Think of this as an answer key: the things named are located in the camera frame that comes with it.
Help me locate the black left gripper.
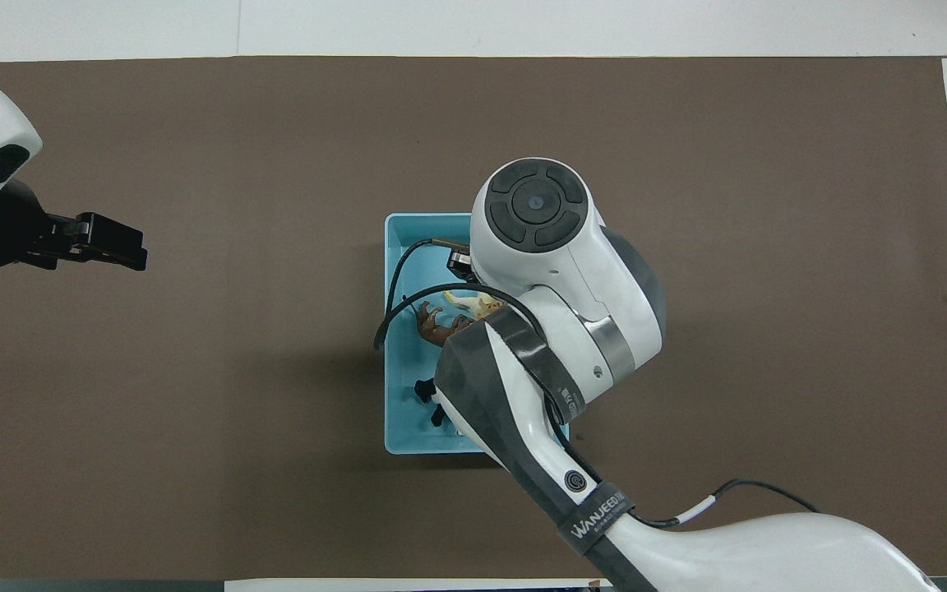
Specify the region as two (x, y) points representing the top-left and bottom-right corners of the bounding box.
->
(0, 178), (149, 273)

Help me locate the pale yellow horse toy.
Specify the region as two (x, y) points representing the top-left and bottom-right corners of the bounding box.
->
(441, 289), (509, 321)

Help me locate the brown lion toy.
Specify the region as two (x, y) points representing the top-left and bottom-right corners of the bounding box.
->
(413, 301), (476, 347)

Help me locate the black and white panda toy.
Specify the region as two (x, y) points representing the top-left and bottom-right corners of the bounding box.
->
(413, 377), (446, 428)

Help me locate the light blue storage box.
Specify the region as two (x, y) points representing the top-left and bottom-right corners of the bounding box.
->
(384, 212), (571, 455)

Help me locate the brown table mat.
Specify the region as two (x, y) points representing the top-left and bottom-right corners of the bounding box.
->
(0, 55), (947, 581)

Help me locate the black velcro cable strap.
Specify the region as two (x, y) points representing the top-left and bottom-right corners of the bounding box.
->
(554, 479), (639, 563)
(483, 306), (591, 428)

